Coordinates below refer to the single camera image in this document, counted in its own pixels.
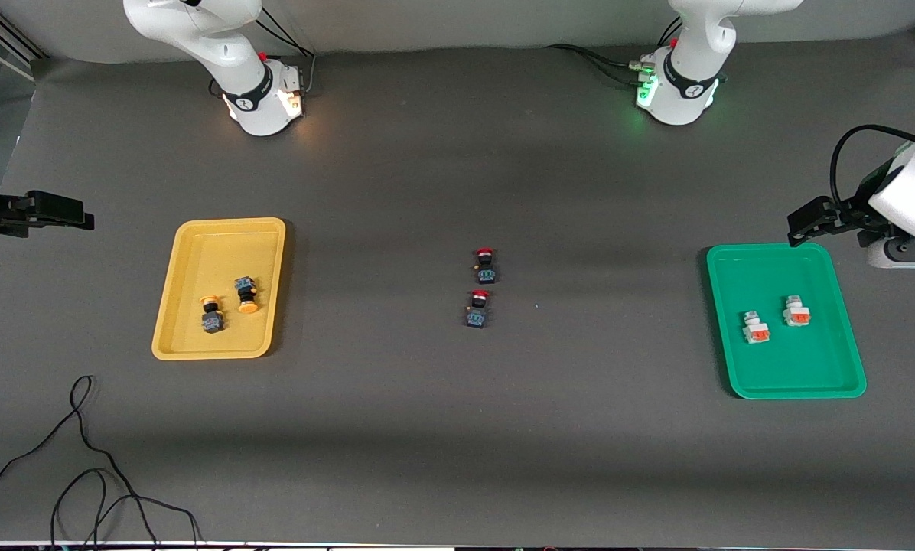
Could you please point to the dark grey table mat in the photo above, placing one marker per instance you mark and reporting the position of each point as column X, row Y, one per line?
column 457, row 428

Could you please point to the grey metal frame rail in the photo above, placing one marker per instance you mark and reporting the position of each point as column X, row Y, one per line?
column 6, row 32

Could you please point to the red cap push button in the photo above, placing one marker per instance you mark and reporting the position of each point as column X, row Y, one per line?
column 478, row 312
column 486, row 268

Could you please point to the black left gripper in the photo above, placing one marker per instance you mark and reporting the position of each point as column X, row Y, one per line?
column 860, row 212

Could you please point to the green plastic tray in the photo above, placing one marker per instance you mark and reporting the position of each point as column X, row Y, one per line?
column 809, row 360

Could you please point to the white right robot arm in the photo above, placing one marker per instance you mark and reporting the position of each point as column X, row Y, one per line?
column 228, row 53

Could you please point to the white orange push button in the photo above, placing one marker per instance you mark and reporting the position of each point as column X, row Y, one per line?
column 796, row 314
column 756, row 330

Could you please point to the yellow cap push button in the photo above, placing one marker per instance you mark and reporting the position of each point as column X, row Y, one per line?
column 246, row 304
column 212, row 317

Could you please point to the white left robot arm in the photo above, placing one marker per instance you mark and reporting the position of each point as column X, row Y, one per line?
column 687, row 92

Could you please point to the yellow plastic tray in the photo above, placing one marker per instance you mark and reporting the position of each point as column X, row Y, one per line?
column 197, row 252

